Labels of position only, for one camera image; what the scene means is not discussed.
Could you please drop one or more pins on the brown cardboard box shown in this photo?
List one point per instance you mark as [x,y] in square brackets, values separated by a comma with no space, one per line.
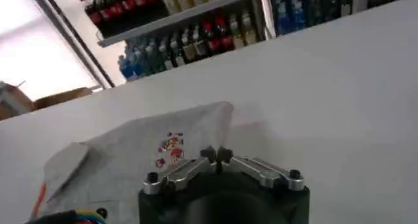
[62,96]

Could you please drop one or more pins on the metal shelf rack with bottles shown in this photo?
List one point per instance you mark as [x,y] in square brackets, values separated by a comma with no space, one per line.
[176,26]
[326,6]

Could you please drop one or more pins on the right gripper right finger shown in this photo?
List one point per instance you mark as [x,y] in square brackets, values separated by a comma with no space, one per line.
[261,171]

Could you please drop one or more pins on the grey printed t-shirt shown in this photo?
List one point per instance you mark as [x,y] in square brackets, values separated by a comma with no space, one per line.
[130,166]

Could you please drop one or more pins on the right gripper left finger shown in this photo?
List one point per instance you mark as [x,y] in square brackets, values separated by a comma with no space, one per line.
[183,174]

